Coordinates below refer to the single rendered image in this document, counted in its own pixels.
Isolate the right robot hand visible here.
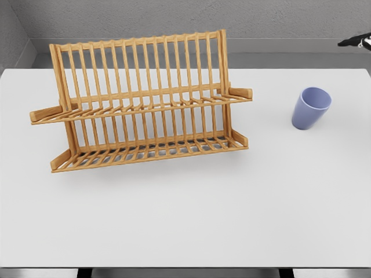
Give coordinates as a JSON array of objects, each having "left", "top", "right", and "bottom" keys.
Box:
[{"left": 337, "top": 32, "right": 371, "bottom": 51}]

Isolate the lavender blue cup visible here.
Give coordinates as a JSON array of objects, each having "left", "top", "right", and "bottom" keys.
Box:
[{"left": 291, "top": 87, "right": 332, "bottom": 131}]

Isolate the wooden two-tier dish rack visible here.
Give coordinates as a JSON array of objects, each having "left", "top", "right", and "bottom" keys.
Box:
[{"left": 29, "top": 28, "right": 253, "bottom": 174}]

